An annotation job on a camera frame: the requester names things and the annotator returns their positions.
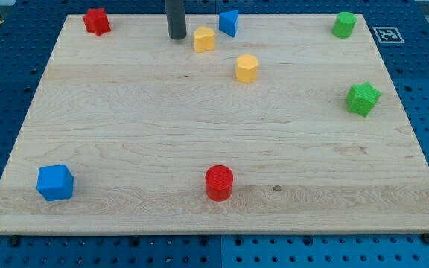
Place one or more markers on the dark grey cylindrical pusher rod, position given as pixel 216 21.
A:
pixel 175 12

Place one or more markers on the yellow heart block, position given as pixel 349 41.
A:
pixel 204 39

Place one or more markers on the blue triangle block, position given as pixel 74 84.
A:
pixel 228 22

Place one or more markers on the red star block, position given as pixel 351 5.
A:
pixel 96 21

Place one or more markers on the yellow hexagon block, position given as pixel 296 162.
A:
pixel 246 68

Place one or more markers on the light wooden board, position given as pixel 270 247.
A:
pixel 138 119

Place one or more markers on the green cylinder block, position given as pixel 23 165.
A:
pixel 344 24

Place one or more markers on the red cylinder block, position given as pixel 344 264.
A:
pixel 219 181

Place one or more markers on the green star block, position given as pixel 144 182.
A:
pixel 362 98

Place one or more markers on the blue cube block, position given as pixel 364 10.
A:
pixel 55 183

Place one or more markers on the black white fiducial marker tag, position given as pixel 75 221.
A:
pixel 388 35

